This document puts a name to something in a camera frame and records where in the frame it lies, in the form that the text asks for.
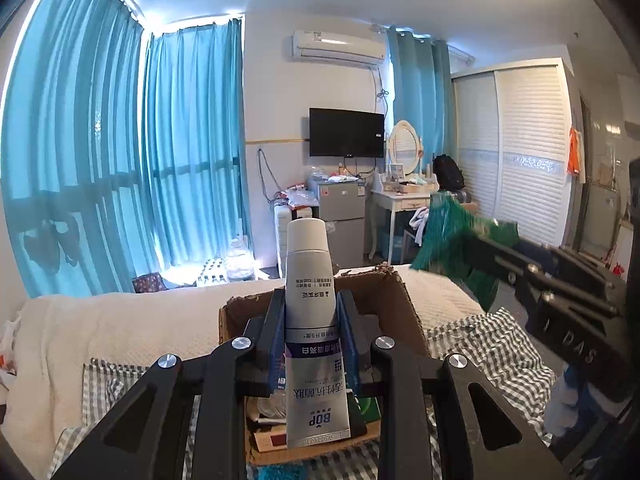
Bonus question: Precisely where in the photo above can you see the white air conditioner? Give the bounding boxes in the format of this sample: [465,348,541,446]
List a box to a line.
[291,30,387,65]

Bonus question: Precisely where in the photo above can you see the red and white box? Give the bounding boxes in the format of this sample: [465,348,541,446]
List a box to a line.
[252,427,291,453]

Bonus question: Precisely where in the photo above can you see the black television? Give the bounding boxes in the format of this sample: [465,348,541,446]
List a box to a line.
[308,107,386,157]

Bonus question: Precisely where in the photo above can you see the red and white packets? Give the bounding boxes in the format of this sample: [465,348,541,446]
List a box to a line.
[277,186,321,211]

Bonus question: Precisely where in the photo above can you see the wide blue curtain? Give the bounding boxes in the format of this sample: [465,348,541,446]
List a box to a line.
[0,0,161,298]

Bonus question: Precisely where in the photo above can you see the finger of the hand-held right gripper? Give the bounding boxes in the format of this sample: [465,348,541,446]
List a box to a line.
[515,240,623,286]
[467,237,621,318]

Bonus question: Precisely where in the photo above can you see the dark patterned cushion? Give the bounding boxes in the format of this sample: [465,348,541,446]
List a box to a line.
[132,272,167,293]

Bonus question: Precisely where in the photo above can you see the white sliding wardrobe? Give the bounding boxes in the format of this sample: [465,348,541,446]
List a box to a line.
[450,59,573,248]

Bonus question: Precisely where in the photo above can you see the white blanket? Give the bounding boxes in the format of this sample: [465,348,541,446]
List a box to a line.
[0,272,488,451]

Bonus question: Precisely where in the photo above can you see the orange hanging cloth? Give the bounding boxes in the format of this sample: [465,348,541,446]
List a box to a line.
[567,126,587,184]

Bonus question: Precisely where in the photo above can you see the white toothpaste tube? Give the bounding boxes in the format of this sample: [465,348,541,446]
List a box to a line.
[285,218,351,450]

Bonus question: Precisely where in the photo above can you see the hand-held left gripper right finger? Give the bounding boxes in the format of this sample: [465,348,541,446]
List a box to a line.
[336,289,568,480]

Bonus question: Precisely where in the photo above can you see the narrow blue curtain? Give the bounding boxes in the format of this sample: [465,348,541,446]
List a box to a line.
[387,27,453,191]

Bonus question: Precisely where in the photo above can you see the white plastic bag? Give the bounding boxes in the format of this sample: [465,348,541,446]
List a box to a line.
[0,310,23,391]

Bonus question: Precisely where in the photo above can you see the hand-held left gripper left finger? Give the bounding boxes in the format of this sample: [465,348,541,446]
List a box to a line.
[50,289,290,480]

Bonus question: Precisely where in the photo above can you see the white dressing table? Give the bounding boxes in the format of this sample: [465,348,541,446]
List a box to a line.
[370,180,441,261]

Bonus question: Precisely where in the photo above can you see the small green box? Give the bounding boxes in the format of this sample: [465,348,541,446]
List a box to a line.
[357,396,382,423]

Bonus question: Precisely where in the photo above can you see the green packet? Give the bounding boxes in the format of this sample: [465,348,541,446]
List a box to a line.
[410,192,520,311]

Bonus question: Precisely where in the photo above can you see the clear plastic lid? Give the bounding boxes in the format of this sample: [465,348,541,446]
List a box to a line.
[246,394,287,428]

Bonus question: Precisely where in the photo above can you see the cardboard box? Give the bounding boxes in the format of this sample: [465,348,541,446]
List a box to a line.
[218,265,431,467]

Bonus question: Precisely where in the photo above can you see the grey checkered cloth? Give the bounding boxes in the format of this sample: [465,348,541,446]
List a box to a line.
[47,305,556,480]

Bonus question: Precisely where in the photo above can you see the teal fluffy cloth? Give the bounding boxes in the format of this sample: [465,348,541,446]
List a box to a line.
[260,462,307,480]

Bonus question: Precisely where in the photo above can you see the black backpack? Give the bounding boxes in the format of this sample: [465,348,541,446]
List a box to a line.
[431,154,466,193]

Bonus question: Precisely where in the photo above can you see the white floor appliance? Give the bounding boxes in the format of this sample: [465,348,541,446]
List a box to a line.
[272,205,292,281]

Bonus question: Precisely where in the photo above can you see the silver mini fridge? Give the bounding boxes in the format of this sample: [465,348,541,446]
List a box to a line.
[306,177,365,268]

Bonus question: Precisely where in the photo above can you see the pack of water bottles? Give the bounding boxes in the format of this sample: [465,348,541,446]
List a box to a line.
[196,257,228,286]

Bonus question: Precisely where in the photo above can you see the clear water jug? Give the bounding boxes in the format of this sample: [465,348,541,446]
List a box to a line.
[225,237,256,281]

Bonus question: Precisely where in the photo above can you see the clothes on chair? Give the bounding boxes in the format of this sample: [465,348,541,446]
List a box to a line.
[407,207,432,248]

